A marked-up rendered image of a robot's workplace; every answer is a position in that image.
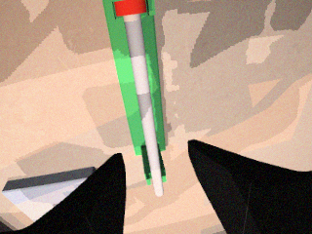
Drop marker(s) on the grey tapered pin with red cap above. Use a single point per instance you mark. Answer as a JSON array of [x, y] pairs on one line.
[[131, 11]]

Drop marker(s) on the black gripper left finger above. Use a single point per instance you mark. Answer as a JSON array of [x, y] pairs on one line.
[[97, 206]]

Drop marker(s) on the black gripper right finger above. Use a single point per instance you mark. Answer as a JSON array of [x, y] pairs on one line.
[[251, 197]]

